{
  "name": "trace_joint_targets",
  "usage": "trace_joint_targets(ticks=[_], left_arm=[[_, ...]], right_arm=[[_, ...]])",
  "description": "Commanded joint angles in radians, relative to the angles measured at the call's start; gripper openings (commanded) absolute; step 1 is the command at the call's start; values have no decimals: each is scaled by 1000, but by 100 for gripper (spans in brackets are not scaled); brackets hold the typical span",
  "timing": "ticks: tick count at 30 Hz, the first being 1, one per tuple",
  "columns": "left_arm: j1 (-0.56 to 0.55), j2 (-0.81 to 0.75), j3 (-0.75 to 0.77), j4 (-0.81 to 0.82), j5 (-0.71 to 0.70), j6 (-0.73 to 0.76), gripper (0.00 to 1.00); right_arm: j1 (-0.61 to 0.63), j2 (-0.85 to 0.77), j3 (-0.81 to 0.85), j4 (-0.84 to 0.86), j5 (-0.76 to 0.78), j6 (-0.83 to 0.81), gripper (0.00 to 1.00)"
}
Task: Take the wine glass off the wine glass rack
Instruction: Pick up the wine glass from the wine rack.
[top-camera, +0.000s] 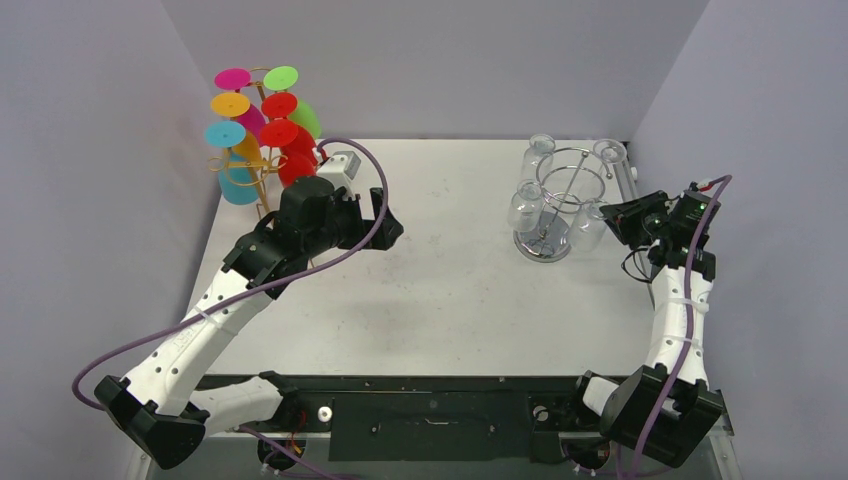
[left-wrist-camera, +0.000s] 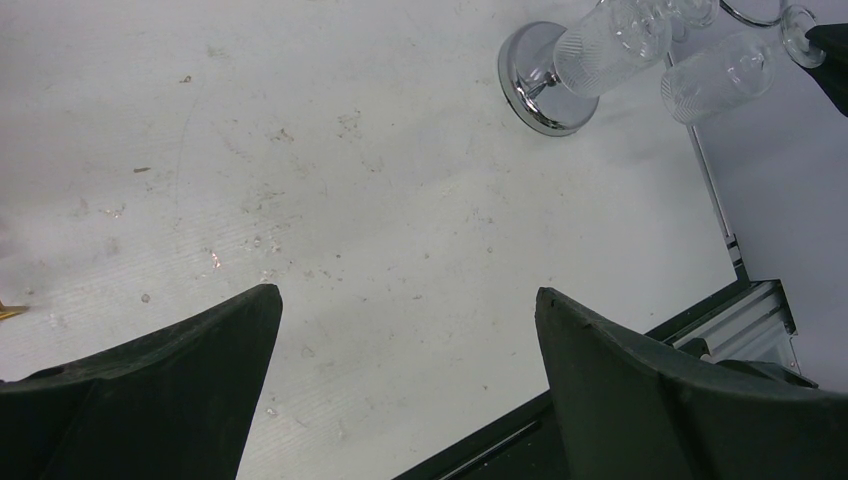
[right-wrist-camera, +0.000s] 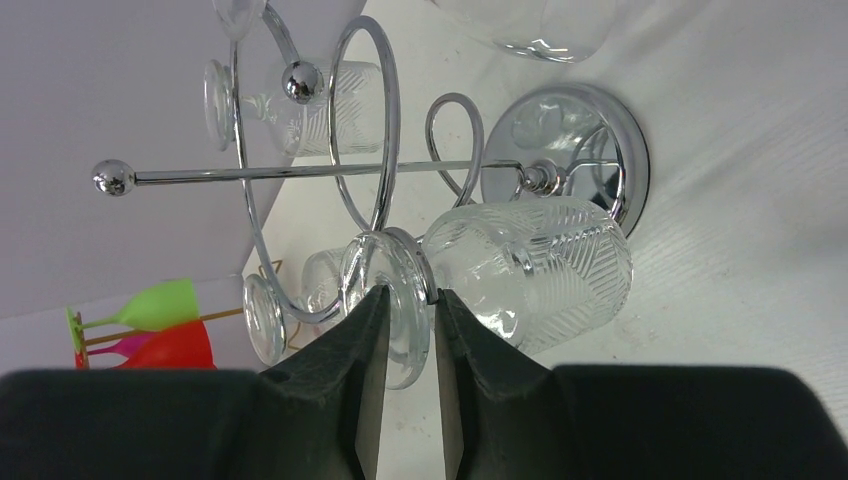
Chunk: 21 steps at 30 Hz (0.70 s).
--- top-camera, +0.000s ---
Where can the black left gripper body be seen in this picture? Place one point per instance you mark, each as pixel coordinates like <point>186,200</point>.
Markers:
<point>347,226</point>

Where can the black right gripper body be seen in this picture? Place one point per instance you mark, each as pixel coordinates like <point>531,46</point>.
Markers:
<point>631,216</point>

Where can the clear glass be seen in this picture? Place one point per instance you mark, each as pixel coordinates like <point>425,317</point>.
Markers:
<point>588,226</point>
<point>526,206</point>
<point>536,163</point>
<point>609,152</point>

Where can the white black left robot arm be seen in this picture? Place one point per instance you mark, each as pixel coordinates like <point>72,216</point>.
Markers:
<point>158,404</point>

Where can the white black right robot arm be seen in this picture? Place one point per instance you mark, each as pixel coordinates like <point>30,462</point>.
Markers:
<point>666,407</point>

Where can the chrome round glass rack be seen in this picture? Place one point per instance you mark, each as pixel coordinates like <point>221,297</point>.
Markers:
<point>575,178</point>

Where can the red lower plastic wine glass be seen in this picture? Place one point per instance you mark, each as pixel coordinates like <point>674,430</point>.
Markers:
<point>296,158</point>

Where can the red plastic wine glass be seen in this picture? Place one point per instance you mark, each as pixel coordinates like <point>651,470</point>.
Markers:
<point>296,158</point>
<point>285,129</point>

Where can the cyan plastic wine glass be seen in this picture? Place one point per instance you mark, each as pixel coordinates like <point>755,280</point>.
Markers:
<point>235,182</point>

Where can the red upper plastic wine glass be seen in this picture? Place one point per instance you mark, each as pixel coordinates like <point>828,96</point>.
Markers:
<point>285,129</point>

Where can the green plastic wine glass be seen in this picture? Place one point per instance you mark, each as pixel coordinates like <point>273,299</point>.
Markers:
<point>283,104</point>

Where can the orange plastic wine glass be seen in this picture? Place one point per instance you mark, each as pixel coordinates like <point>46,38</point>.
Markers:
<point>230,135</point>

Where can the magenta plastic wine glass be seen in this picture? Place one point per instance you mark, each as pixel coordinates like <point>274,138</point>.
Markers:
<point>232,102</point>

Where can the aluminium rail right side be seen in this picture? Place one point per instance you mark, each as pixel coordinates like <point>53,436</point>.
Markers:
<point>634,264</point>

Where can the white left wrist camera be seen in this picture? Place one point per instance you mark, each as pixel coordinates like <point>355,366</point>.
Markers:
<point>341,169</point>

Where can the gold wire glass rack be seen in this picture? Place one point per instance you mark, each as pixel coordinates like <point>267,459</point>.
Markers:
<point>265,169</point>

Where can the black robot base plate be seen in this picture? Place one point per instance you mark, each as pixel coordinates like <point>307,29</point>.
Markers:
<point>545,420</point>

